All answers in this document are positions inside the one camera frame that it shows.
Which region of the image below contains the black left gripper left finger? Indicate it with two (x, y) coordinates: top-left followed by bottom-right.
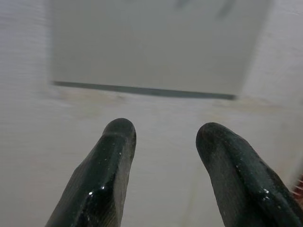
(45, 117), (137, 227)

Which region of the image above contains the grey wall board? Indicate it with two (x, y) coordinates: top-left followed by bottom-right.
(51, 0), (271, 100)

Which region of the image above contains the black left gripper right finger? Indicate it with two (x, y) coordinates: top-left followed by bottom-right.
(195, 122), (303, 227)

